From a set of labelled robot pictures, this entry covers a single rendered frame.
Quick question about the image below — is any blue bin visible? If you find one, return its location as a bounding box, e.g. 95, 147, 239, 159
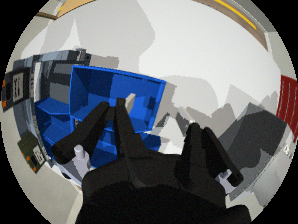
69, 65, 167, 133
40, 133, 55, 161
90, 129, 161, 168
34, 97, 79, 143

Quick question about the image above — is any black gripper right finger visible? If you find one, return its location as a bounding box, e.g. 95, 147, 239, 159
175, 106, 244, 196

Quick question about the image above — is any olive green case with orange latches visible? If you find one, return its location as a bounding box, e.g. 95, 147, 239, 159
17, 132, 47, 174

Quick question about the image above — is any grey shelf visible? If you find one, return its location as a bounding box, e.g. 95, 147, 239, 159
12, 48, 92, 168

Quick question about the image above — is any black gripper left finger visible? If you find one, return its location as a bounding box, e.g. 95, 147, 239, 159
51, 93, 163, 192

